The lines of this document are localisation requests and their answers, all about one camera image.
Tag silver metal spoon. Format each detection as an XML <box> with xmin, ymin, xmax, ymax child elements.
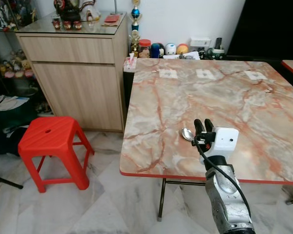
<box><xmin>181</xmin><ymin>127</ymin><xmax>196</xmax><ymax>143</ymax></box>

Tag white paper square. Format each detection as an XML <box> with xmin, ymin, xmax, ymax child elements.
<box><xmin>158</xmin><ymin>68</ymin><xmax>178</xmax><ymax>79</ymax></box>
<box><xmin>195</xmin><ymin>68</ymin><xmax>217</xmax><ymax>80</ymax></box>
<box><xmin>244</xmin><ymin>70</ymin><xmax>268</xmax><ymax>81</ymax></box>

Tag orange round figurine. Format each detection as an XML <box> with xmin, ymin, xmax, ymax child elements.
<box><xmin>177</xmin><ymin>43</ymin><xmax>190</xmax><ymax>55</ymax></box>

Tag white round figurine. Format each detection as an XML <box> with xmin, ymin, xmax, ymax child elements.
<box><xmin>165</xmin><ymin>43</ymin><xmax>178</xmax><ymax>55</ymax></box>

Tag white tissue pack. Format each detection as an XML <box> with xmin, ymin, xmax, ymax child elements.
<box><xmin>124</xmin><ymin>52</ymin><xmax>138</xmax><ymax>73</ymax></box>

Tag red lid snack jar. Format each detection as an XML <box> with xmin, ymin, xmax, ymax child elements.
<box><xmin>138</xmin><ymin>39</ymin><xmax>152</xmax><ymax>59</ymax></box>

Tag small gold trophy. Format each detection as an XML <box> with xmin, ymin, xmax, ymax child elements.
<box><xmin>129</xmin><ymin>29</ymin><xmax>140</xmax><ymax>58</ymax></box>

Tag black television screen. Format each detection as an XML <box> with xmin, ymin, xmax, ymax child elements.
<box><xmin>227</xmin><ymin>0</ymin><xmax>293</xmax><ymax>62</ymax></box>

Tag blue and gold trophy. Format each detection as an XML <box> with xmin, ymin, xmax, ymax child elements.
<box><xmin>130</xmin><ymin>0</ymin><xmax>142</xmax><ymax>28</ymax></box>

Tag light wooden cabinet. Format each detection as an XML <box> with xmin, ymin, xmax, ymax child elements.
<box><xmin>16</xmin><ymin>12</ymin><xmax>130</xmax><ymax>132</ymax></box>

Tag red envelope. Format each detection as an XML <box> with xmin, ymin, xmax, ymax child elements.
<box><xmin>101</xmin><ymin>14</ymin><xmax>122</xmax><ymax>26</ymax></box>

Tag red plastic stool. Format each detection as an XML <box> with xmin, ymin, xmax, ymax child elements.
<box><xmin>18</xmin><ymin>117</ymin><xmax>95</xmax><ymax>194</ymax></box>

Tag white robed figurine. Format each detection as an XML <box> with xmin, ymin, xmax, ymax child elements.
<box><xmin>82</xmin><ymin>2</ymin><xmax>101</xmax><ymax>23</ymax></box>

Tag dark armoured figurine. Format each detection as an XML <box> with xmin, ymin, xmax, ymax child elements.
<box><xmin>53</xmin><ymin>0</ymin><xmax>82</xmax><ymax>22</ymax></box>

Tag black bag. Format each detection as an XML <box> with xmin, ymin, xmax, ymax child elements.
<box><xmin>0</xmin><ymin>96</ymin><xmax>40</xmax><ymax>156</ymax></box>

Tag white papers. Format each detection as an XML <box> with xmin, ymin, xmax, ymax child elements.
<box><xmin>0</xmin><ymin>95</ymin><xmax>30</xmax><ymax>112</ymax></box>

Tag glass display shelf with toys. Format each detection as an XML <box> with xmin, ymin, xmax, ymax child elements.
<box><xmin>0</xmin><ymin>0</ymin><xmax>42</xmax><ymax>116</ymax></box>

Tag black metal stand leg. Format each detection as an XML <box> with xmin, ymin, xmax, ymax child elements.
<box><xmin>0</xmin><ymin>173</ymin><xmax>24</xmax><ymax>190</ymax></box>

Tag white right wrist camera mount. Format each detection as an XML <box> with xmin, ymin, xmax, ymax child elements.
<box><xmin>205</xmin><ymin>127</ymin><xmax>240</xmax><ymax>159</ymax></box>

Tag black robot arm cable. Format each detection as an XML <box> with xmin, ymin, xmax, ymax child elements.
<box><xmin>194</xmin><ymin>139</ymin><xmax>252</xmax><ymax>226</ymax></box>

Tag white wall socket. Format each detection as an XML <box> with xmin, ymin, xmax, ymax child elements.
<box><xmin>189</xmin><ymin>37</ymin><xmax>212</xmax><ymax>48</ymax></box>

